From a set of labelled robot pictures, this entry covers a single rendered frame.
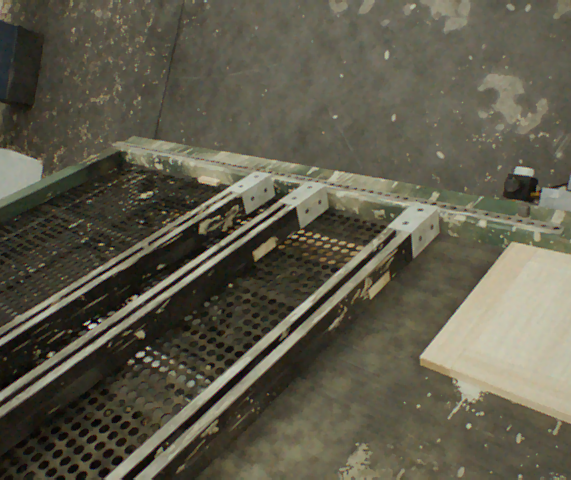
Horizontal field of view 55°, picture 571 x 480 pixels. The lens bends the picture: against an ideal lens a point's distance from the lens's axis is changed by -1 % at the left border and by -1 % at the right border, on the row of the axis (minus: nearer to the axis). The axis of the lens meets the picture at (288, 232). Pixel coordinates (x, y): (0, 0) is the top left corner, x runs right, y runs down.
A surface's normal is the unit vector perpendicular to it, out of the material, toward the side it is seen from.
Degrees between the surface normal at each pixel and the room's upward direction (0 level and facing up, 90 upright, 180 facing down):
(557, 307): 57
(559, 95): 0
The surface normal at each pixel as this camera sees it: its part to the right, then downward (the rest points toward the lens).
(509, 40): -0.62, -0.06
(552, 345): -0.17, -0.85
